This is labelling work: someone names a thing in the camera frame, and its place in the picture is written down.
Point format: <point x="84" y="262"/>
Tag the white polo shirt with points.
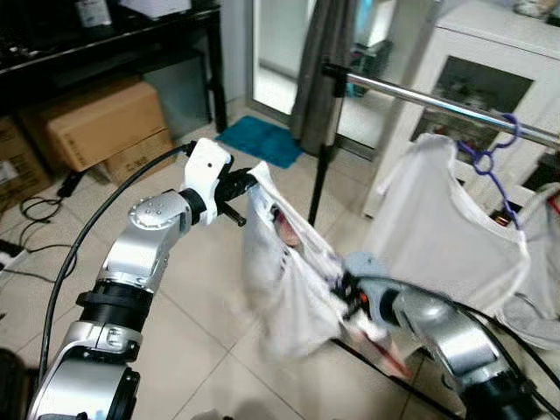
<point x="280" y="297"/>

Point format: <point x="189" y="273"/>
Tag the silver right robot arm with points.
<point x="437" y="324"/>

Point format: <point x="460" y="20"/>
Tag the teal floor mat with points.
<point x="258" y="140"/>

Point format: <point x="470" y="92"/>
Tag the small printed cardboard box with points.
<point x="140" y="162"/>

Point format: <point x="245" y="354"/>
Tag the white T-shirt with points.
<point x="437" y="227"/>

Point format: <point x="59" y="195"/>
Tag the glass sliding door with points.
<point x="276" y="52"/>

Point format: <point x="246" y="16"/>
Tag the large brown cardboard box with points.
<point x="96" y="122"/>

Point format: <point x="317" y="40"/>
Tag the black power adapter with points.
<point x="70" y="182"/>

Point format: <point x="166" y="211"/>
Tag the grey curtain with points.
<point x="315" y="35"/>

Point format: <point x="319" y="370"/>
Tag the beige jacket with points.
<point x="538" y="262"/>

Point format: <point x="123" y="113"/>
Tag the black desk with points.
<point x="87" y="45"/>

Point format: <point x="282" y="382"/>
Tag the chrome and black garment rack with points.
<point x="420" y="101"/>

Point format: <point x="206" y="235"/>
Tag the taped brown cardboard box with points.
<point x="17" y="166"/>

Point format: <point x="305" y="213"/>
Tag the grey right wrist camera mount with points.
<point x="363" y="264"/>

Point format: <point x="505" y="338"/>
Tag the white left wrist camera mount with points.
<point x="208" y="166"/>

